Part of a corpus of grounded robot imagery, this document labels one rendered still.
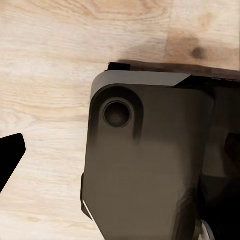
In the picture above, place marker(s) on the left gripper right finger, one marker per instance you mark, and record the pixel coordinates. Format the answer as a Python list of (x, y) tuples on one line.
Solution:
[(232, 149)]

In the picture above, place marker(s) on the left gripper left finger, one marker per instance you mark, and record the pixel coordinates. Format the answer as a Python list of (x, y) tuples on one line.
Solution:
[(12, 149)]

